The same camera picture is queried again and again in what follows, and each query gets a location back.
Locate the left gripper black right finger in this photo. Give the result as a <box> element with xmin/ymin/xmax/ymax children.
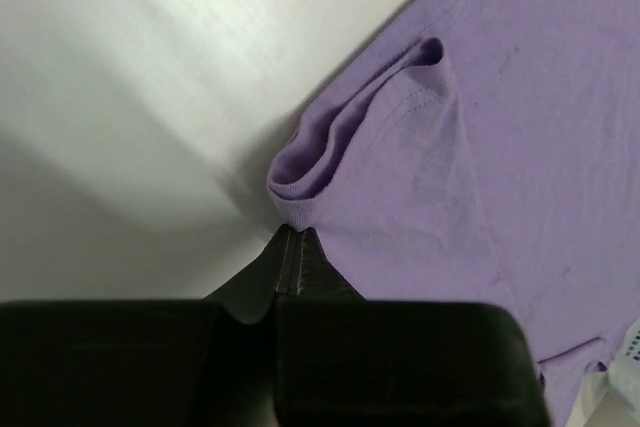
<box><xmin>274</xmin><ymin>227</ymin><xmax>550</xmax><ymax>426</ymax></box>

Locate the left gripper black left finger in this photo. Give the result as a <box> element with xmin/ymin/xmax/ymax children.
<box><xmin>1</xmin><ymin>226</ymin><xmax>293</xmax><ymax>426</ymax></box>

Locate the lilac t shirt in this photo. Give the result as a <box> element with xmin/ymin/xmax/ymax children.
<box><xmin>267</xmin><ymin>0</ymin><xmax>639</xmax><ymax>426</ymax></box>

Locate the white plastic basket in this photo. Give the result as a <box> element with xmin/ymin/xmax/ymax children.
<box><xmin>567</xmin><ymin>320</ymin><xmax>639</xmax><ymax>426</ymax></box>

